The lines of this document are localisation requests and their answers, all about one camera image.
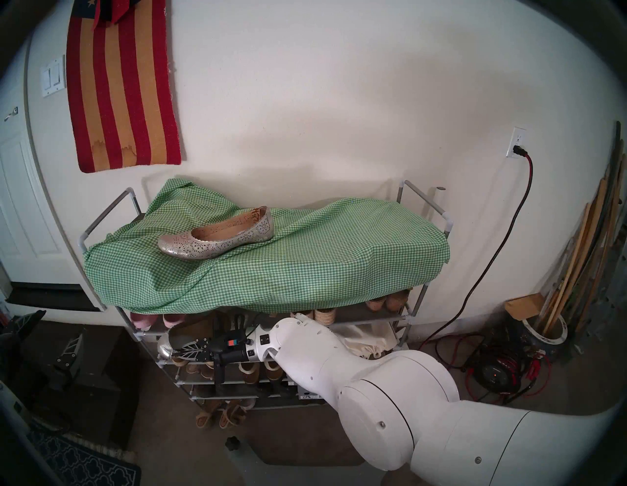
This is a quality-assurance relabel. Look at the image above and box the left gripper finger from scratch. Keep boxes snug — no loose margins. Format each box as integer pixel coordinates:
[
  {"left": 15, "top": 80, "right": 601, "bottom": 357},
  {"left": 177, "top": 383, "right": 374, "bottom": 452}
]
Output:
[
  {"left": 54, "top": 335, "right": 84, "bottom": 375},
  {"left": 0, "top": 310, "right": 47, "bottom": 343}
]

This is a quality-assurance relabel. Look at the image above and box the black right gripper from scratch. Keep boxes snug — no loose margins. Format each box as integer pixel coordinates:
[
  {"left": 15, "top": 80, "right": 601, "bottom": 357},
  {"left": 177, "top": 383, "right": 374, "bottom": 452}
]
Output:
[{"left": 174, "top": 333, "right": 258, "bottom": 385}]

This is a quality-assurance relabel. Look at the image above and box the silver perforated shoe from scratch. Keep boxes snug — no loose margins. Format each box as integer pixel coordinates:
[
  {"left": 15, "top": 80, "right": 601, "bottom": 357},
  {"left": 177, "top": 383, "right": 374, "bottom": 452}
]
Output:
[
  {"left": 157, "top": 326, "right": 216, "bottom": 364},
  {"left": 158, "top": 206, "right": 275, "bottom": 260}
]

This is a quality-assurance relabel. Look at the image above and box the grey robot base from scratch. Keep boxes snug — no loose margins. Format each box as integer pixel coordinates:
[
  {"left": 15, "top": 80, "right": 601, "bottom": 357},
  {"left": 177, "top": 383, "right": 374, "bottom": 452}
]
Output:
[{"left": 225, "top": 437, "right": 383, "bottom": 486}]

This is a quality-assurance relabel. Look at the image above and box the grey metal shoe rack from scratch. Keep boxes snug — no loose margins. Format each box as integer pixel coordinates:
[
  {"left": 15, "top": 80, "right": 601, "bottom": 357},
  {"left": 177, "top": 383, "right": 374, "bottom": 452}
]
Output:
[{"left": 78, "top": 179, "right": 454, "bottom": 410}]

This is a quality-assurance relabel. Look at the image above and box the white door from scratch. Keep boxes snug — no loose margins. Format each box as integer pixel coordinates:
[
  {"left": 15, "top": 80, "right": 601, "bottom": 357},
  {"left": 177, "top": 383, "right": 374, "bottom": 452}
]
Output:
[{"left": 0, "top": 47, "right": 81, "bottom": 285}]

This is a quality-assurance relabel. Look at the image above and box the blue patterned floor rug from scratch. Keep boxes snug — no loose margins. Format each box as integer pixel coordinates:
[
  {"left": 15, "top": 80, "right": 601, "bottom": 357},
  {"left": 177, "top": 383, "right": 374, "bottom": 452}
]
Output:
[{"left": 29, "top": 431, "right": 142, "bottom": 486}]

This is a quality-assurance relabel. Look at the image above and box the green gingham cloth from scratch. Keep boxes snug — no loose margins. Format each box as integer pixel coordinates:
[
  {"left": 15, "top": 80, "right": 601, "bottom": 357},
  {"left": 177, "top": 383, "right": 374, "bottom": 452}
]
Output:
[{"left": 83, "top": 178, "right": 450, "bottom": 315}]

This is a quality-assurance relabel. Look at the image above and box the brown cardboard piece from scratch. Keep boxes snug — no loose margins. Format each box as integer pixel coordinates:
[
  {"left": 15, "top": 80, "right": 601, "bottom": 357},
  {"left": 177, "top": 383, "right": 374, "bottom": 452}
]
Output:
[{"left": 505, "top": 293, "right": 545, "bottom": 321}]

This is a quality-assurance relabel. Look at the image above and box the white blue bucket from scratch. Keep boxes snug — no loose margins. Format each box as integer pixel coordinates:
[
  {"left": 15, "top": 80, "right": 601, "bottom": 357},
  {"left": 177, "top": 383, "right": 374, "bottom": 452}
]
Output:
[{"left": 522, "top": 314, "right": 569, "bottom": 361}]

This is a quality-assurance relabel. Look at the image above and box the light wooden slat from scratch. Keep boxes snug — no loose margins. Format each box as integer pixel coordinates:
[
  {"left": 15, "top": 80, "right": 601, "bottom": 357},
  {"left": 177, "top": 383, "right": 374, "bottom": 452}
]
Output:
[
  {"left": 554, "top": 171, "right": 620, "bottom": 329},
  {"left": 546, "top": 201, "right": 591, "bottom": 326}
]

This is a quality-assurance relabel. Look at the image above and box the dark long pole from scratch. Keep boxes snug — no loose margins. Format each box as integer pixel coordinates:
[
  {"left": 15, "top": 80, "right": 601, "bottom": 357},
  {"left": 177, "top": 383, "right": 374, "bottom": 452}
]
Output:
[{"left": 576, "top": 120, "right": 623, "bottom": 329}]

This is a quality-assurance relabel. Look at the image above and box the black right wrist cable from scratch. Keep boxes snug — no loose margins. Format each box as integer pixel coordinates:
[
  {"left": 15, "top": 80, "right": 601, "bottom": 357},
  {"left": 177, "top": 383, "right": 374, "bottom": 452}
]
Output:
[{"left": 231, "top": 313, "right": 260, "bottom": 341}]

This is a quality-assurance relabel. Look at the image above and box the white drawstring bag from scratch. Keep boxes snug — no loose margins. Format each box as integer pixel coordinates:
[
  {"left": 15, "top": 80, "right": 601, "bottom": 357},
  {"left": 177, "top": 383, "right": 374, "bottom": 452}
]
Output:
[{"left": 338, "top": 326, "right": 400, "bottom": 361}]

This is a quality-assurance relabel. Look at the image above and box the white light switch plate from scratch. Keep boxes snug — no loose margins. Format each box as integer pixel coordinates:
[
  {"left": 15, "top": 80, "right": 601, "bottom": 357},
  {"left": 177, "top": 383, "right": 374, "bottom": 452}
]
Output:
[{"left": 42, "top": 56, "right": 66, "bottom": 97}]

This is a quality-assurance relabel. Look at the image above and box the red yellow striped wall rug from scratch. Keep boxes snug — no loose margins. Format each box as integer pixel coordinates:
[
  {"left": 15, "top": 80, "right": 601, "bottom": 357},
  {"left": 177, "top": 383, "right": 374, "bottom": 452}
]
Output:
[{"left": 66, "top": 0, "right": 182, "bottom": 173}]

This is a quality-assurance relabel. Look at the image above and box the black cord reel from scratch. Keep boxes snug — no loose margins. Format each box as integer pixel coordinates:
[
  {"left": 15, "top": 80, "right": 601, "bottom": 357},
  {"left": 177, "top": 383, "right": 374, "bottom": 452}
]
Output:
[{"left": 478, "top": 353, "right": 520, "bottom": 392}]

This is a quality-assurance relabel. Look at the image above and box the red black power cord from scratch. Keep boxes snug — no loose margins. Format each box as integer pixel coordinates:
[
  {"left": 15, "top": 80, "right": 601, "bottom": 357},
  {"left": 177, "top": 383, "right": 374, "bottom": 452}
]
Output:
[{"left": 419, "top": 146, "right": 534, "bottom": 351}]

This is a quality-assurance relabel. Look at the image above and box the white wall outlet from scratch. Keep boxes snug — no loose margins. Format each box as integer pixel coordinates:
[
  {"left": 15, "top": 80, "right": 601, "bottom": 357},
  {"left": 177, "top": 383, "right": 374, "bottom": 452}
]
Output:
[{"left": 506, "top": 126, "right": 527, "bottom": 159}]

